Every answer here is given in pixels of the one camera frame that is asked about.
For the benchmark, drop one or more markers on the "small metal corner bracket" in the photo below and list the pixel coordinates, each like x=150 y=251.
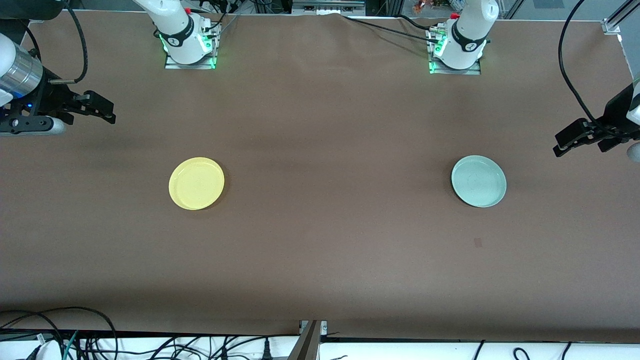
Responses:
x=324 y=327

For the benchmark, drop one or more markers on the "aluminium frame post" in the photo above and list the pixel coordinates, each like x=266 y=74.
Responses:
x=617 y=17

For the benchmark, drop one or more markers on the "pale green round plate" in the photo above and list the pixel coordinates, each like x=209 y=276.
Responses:
x=478 y=181

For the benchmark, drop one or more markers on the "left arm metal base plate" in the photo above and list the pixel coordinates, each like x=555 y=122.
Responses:
x=452 y=71

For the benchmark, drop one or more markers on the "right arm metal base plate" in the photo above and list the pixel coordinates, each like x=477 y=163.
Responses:
x=214 y=50

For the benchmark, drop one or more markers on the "yellow round plate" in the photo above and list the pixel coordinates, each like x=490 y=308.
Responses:
x=196 y=183

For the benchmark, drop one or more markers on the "grey metal rack unit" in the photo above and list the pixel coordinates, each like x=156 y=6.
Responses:
x=327 y=7

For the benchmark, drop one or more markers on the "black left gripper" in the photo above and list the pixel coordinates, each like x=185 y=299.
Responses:
x=616 y=114

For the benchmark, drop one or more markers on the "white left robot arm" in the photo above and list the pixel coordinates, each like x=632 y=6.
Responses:
x=467 y=35

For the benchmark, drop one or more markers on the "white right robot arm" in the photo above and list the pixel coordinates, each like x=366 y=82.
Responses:
x=175 y=30

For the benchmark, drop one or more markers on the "slanted aluminium profile bar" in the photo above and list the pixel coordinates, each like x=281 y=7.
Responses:
x=305 y=347

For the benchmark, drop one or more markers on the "black power plug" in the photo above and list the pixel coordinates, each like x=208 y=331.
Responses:
x=267 y=352

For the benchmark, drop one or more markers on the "white lower shelf board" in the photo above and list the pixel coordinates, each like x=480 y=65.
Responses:
x=400 y=352

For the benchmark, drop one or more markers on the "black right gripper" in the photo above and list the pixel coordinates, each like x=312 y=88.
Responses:
x=51 y=96

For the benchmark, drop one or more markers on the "brown table cover sheet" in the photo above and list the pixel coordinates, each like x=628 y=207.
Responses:
x=320 y=260

